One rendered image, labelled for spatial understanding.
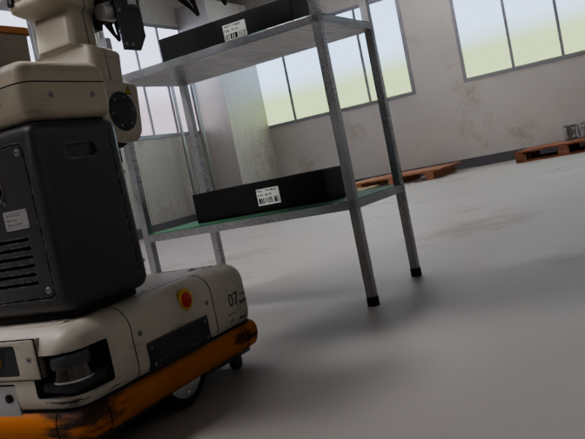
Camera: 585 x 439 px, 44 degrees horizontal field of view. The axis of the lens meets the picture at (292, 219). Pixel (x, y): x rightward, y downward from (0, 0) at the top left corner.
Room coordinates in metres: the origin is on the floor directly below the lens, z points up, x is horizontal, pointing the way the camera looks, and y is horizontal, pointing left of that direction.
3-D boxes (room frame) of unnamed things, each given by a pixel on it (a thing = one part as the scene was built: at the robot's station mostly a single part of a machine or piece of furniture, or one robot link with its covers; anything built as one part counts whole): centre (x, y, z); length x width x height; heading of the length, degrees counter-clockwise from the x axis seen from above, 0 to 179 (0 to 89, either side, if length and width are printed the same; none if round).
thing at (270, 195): (2.73, 0.07, 0.41); 0.57 x 0.17 x 0.11; 60
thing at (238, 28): (2.74, 0.07, 1.01); 0.57 x 0.17 x 0.11; 61
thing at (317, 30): (2.73, 0.07, 0.55); 0.91 x 0.46 x 1.10; 60
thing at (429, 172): (9.22, -1.50, 0.06); 1.30 x 0.88 x 0.12; 61
